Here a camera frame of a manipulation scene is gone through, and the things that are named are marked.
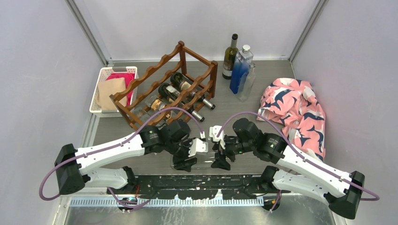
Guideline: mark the blue clear square bottle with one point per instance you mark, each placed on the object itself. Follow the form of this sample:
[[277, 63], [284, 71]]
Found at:
[[241, 65]]

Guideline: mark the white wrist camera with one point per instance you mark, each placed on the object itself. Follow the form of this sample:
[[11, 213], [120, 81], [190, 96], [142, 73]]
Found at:
[[199, 145], [216, 136]]

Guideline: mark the clear slim glass bottle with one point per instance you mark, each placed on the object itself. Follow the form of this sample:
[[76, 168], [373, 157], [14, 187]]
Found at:
[[203, 161]]

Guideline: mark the white perforated plastic basket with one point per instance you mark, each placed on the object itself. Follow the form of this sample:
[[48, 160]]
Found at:
[[104, 73]]

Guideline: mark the clear square slim bottle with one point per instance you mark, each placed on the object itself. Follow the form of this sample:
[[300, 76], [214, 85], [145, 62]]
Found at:
[[246, 83]]

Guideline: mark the beige cloth in basket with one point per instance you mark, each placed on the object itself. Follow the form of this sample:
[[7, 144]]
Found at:
[[107, 88]]

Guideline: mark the brown wooden wine rack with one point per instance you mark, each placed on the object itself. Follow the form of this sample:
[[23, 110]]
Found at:
[[137, 113]]

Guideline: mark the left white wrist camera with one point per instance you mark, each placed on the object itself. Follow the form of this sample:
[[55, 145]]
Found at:
[[199, 145]]

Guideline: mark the white slotted cable duct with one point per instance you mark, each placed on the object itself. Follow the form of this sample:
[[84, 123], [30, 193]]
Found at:
[[216, 202]]

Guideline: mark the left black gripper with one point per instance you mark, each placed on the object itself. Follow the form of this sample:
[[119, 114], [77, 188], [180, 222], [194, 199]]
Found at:
[[180, 163]]

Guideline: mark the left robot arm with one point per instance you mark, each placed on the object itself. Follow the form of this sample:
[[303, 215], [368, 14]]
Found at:
[[84, 167]]

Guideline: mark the olive green wine bottle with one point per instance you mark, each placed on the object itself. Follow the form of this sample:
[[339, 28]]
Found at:
[[229, 58]]

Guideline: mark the dark green wine bottle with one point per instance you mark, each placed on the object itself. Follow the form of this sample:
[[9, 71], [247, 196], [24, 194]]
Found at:
[[183, 83]]

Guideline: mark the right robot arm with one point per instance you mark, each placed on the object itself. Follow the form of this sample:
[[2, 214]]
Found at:
[[291, 169]]

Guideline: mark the pink shark print cloth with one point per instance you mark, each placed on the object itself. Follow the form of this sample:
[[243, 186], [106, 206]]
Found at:
[[293, 104]]

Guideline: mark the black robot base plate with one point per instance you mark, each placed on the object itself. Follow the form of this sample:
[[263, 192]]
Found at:
[[197, 187]]

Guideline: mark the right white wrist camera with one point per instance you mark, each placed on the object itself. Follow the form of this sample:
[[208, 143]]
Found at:
[[216, 136]]

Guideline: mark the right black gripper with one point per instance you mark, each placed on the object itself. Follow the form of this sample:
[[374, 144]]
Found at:
[[220, 161]]

